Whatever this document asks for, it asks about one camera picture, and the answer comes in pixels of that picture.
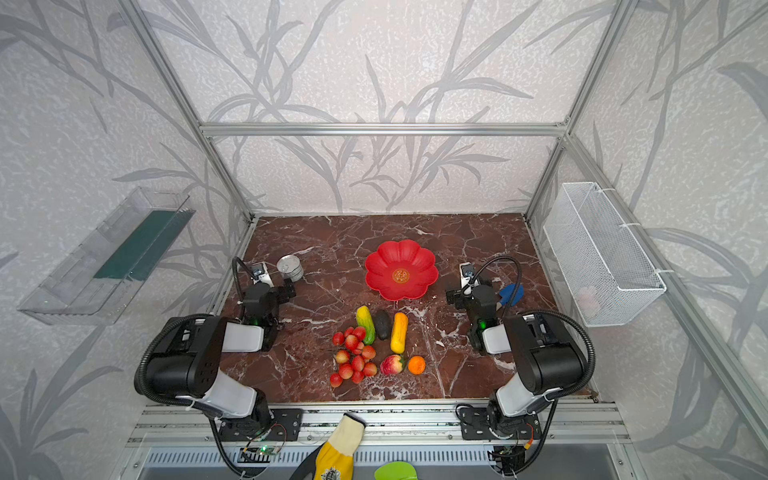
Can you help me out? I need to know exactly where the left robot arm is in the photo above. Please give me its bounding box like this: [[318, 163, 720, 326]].
[[134, 279, 296, 430]]

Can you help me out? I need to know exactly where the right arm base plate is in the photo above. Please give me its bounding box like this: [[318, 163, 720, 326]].
[[454, 403, 542, 442]]

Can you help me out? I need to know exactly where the red fake cherry bunch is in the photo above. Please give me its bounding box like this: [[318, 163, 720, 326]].
[[329, 326, 379, 388]]

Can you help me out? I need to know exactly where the aluminium front rail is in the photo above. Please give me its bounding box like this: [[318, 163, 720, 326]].
[[126, 396, 631, 448]]

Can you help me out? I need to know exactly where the white wire mesh basket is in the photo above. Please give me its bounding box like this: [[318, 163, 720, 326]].
[[543, 182, 667, 327]]

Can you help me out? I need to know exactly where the dark fake avocado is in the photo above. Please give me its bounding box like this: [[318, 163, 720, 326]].
[[373, 309, 393, 340]]

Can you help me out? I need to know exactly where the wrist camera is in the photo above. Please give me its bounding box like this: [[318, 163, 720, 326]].
[[250, 262, 274, 287], [459, 262, 477, 288]]

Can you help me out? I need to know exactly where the clear plastic wall shelf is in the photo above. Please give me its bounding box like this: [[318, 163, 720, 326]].
[[18, 187, 195, 326]]

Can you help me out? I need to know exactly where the yellow work glove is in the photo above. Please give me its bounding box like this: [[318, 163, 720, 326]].
[[290, 413, 366, 480]]

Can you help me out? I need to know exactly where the red flower-shaped fruit bowl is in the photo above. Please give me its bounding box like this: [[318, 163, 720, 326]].
[[365, 240, 439, 302]]

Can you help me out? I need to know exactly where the green circuit board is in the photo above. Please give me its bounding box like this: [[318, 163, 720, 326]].
[[238, 445, 281, 464]]

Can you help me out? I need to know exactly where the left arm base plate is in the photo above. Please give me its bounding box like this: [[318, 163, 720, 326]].
[[218, 408, 303, 442]]

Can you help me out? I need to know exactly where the silver tin can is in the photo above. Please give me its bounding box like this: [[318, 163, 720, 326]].
[[276, 254, 304, 282]]

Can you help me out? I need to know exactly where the small fake orange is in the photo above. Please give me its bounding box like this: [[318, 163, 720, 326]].
[[407, 356, 426, 376]]

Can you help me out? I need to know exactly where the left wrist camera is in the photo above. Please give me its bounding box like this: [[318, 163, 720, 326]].
[[250, 262, 274, 287]]

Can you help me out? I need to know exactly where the blue trowel wooden handle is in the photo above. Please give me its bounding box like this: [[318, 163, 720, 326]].
[[499, 284, 524, 306]]

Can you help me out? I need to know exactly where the pink object in basket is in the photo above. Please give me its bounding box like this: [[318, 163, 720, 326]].
[[575, 285, 601, 319]]

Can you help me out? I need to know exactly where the red yellow fake peach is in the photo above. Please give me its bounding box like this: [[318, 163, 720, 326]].
[[379, 354, 406, 375]]

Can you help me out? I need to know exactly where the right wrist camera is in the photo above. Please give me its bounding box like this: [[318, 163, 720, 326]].
[[459, 262, 477, 288]]

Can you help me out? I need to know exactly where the green plastic object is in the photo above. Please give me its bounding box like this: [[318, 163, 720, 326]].
[[374, 461, 418, 480]]

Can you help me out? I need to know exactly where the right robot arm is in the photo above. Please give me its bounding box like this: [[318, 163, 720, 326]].
[[446, 285, 597, 427]]

